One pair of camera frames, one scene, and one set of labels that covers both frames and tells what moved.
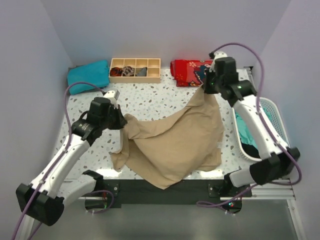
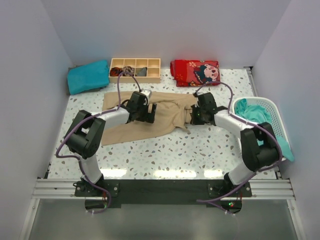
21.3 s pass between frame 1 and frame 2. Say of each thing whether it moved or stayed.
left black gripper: moved
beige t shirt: moved
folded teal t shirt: stayed
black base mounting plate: stayed
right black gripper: moved
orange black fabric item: stayed
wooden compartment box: stayed
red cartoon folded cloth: stayed
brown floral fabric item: stayed
